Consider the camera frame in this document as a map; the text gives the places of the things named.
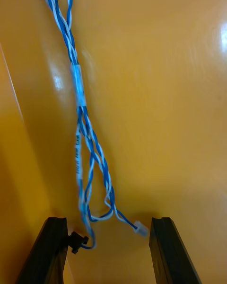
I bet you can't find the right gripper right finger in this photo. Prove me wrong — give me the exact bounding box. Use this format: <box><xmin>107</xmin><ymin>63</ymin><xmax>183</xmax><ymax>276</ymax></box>
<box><xmin>148</xmin><ymin>216</ymin><xmax>203</xmax><ymax>284</ymax></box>

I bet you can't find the yellow-orange plastic bin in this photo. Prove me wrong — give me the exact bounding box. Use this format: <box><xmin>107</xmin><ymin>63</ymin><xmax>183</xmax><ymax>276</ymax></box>
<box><xmin>0</xmin><ymin>0</ymin><xmax>227</xmax><ymax>284</ymax></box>

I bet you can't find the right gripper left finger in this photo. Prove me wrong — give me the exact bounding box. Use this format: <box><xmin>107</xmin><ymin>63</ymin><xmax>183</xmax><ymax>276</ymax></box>
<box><xmin>15</xmin><ymin>216</ymin><xmax>69</xmax><ymax>284</ymax></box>

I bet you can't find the blue-white twisted wire harness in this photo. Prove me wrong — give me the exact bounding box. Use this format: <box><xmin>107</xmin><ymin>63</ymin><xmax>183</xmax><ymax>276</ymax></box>
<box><xmin>32</xmin><ymin>0</ymin><xmax>149</xmax><ymax>255</ymax></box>

